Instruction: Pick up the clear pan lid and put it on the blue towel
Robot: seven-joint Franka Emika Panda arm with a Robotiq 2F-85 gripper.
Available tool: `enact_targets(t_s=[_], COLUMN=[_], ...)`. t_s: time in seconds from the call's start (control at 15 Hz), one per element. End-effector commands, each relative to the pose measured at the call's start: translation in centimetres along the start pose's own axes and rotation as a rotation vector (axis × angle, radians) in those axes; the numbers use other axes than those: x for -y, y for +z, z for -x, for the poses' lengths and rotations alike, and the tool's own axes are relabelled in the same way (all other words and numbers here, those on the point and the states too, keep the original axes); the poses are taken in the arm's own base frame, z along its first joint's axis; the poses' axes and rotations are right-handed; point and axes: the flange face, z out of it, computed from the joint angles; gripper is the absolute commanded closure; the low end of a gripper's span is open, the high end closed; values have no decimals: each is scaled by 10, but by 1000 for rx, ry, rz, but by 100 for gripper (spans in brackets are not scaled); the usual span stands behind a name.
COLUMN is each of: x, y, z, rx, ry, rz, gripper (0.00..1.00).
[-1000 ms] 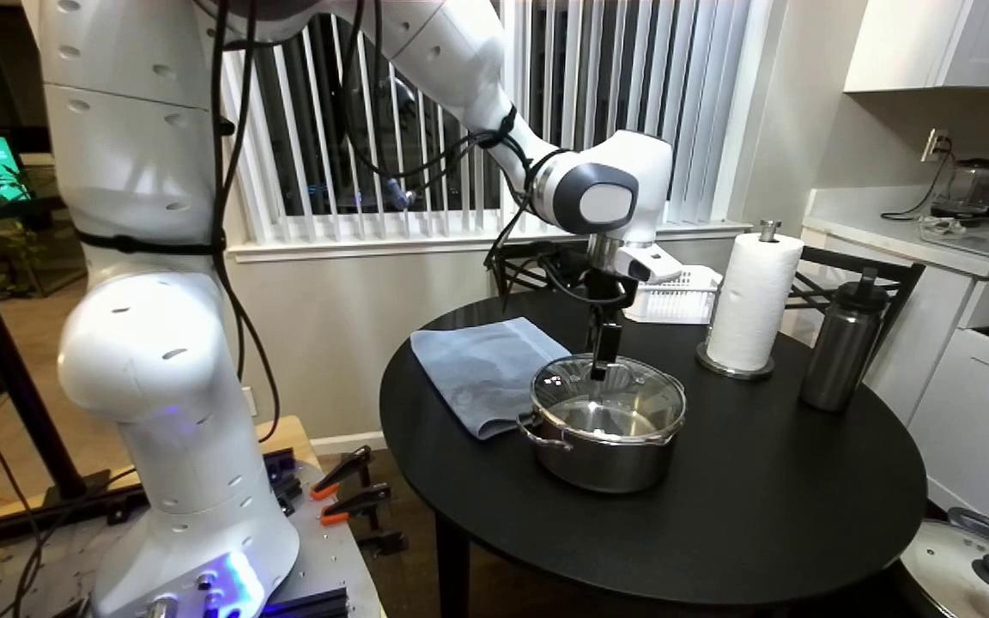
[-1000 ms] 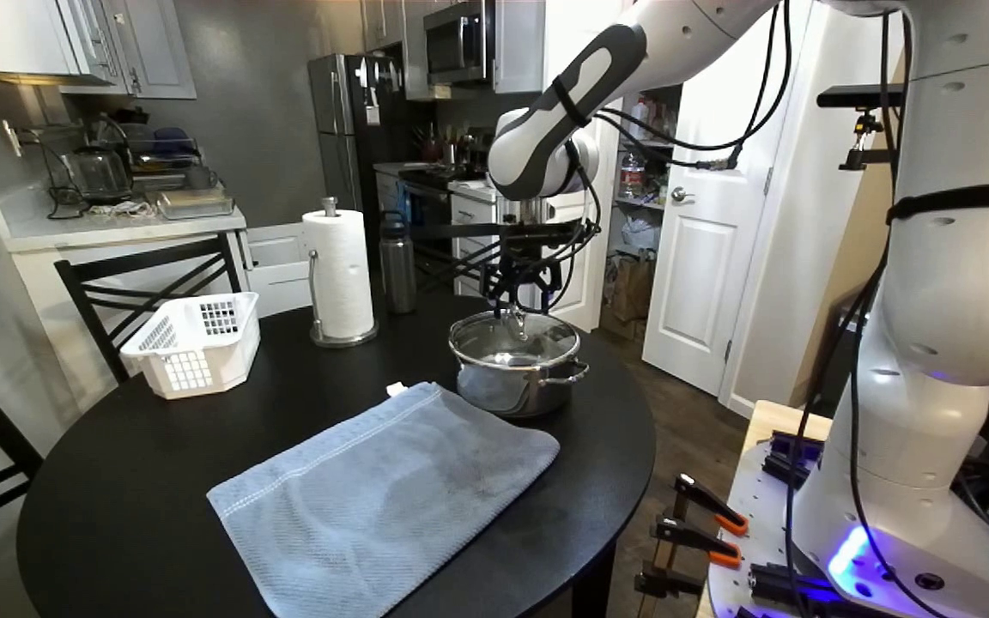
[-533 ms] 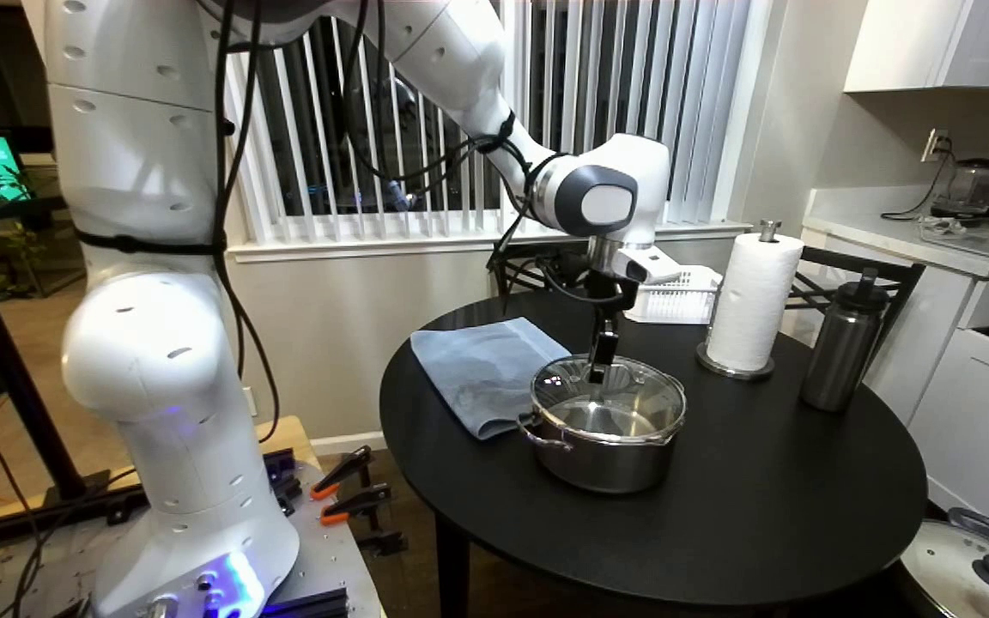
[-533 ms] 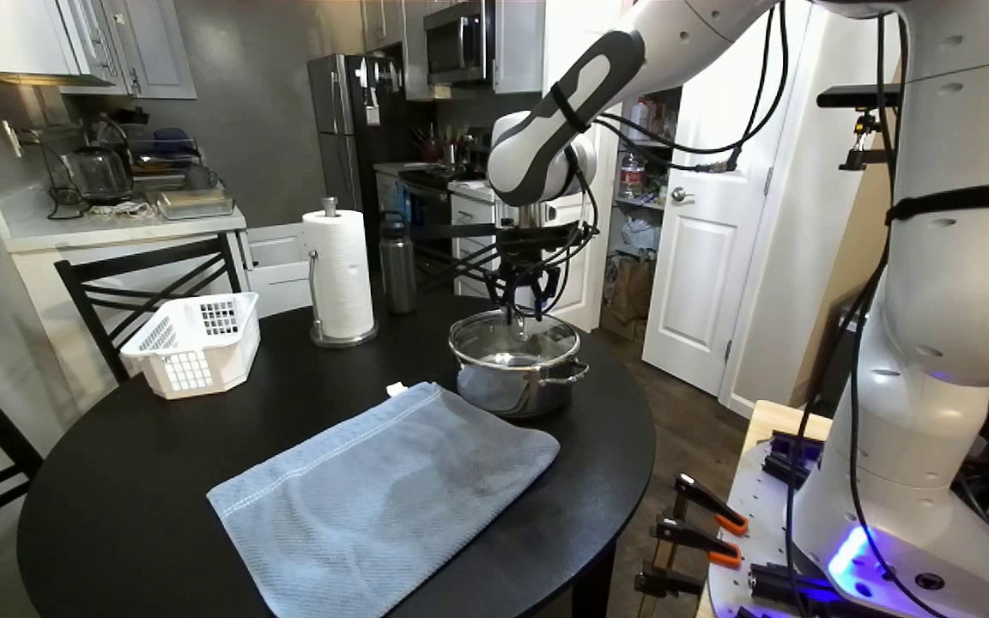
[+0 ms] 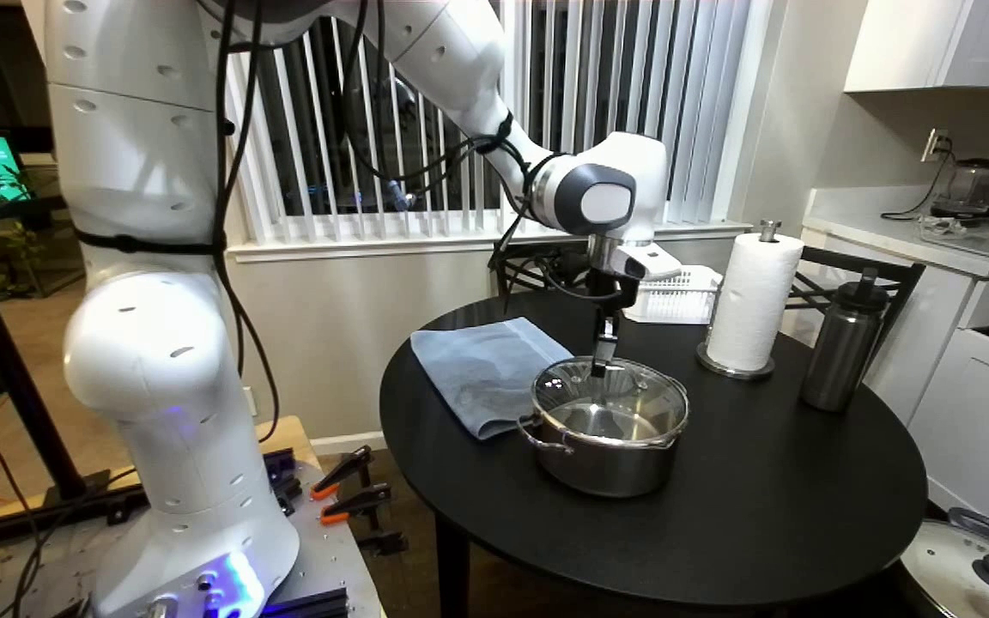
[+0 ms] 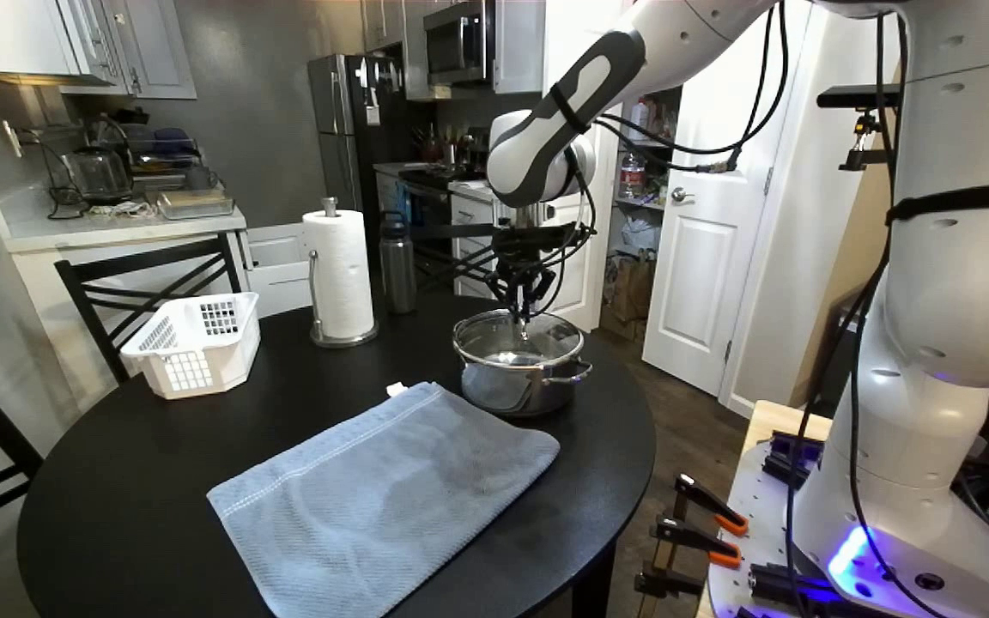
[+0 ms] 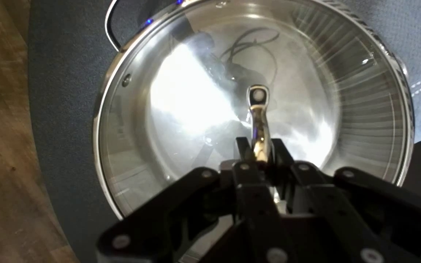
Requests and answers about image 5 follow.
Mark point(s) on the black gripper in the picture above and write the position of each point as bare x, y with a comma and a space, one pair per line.
612, 290

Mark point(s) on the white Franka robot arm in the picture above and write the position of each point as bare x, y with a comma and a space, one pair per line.
162, 344

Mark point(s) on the blue towel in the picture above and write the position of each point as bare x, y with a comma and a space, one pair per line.
478, 366

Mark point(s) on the white paper towel roll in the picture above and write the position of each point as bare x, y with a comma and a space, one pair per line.
753, 299

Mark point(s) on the metal paper towel holder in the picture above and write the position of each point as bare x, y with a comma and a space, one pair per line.
767, 229

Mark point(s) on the clear plastic container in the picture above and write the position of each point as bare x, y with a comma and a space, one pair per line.
683, 299

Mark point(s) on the stainless steel pot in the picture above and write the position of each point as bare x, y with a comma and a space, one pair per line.
602, 468

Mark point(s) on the round black table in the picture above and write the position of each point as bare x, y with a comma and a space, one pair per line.
770, 483

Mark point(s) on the stainless steel bottle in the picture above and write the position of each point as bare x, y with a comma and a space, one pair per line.
838, 347

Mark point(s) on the white vertical window blinds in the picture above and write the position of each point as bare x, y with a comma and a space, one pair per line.
703, 104

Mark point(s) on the black chair with slatted back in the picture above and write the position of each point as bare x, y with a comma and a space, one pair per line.
899, 278

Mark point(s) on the robot mounting platform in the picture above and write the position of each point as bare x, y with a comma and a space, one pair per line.
334, 561

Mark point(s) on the white kitchen counter cabinet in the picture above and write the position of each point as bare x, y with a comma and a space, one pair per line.
976, 401

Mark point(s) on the black electric kettle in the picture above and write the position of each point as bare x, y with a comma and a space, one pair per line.
976, 191

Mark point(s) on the white round appliance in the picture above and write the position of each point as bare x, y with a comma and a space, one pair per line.
961, 568

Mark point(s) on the black floor stand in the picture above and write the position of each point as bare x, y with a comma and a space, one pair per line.
2, 355

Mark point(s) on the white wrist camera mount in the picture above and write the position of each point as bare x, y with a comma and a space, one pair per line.
653, 261

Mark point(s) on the white wall outlet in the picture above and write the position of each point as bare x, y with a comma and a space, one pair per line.
934, 145

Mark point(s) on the white wall cabinet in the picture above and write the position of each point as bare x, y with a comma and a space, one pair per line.
927, 46

